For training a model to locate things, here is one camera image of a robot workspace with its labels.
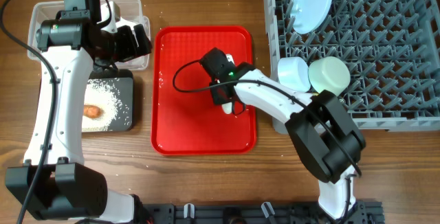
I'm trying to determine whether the pile of white rice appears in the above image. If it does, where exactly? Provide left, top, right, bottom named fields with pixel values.
left=81, top=78, right=131, bottom=132

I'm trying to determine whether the small light blue bowl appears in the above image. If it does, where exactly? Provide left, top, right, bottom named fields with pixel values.
left=277, top=57, right=311, bottom=92

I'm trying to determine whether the orange carrot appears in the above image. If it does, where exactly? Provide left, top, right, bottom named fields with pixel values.
left=83, top=105, right=102, bottom=119

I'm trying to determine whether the green bowl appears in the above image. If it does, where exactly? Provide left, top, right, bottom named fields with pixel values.
left=309, top=56, right=351, bottom=96

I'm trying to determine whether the large light blue plate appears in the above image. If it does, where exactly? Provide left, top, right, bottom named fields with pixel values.
left=287, top=0, right=332, bottom=34

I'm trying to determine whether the white plastic spoon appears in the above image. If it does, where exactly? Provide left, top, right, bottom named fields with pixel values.
left=221, top=102, right=232, bottom=114

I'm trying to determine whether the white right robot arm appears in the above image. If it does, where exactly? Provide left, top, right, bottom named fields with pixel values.
left=196, top=47, right=366, bottom=223

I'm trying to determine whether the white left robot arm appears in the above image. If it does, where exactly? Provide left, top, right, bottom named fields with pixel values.
left=5, top=0, right=154, bottom=223

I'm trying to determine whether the clear plastic waste bin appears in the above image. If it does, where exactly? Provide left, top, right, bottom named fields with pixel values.
left=27, top=0, right=151, bottom=71

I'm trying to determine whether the black waste tray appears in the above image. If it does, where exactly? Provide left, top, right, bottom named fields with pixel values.
left=80, top=69, right=135, bottom=133

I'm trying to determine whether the grey dishwasher rack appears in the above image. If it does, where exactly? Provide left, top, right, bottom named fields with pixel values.
left=263, top=0, right=439, bottom=131

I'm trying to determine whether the red plastic tray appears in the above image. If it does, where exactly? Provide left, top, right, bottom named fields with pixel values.
left=151, top=25, right=256, bottom=156

